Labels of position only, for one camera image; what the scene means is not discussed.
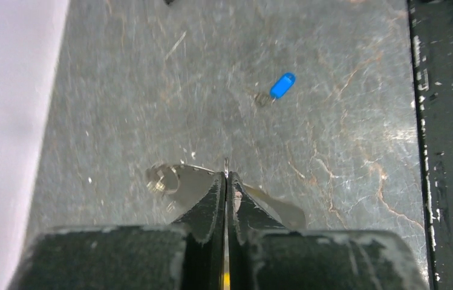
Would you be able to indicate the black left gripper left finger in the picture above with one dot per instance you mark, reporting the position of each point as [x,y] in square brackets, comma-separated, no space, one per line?
[185,254]

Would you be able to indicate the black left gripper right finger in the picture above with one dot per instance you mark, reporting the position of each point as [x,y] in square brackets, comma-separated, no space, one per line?
[265,254]

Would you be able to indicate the blue tagged key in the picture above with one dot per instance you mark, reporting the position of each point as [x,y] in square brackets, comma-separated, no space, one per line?
[277,91]

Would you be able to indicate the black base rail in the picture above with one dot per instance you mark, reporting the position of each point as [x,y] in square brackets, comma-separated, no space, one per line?
[431,36]

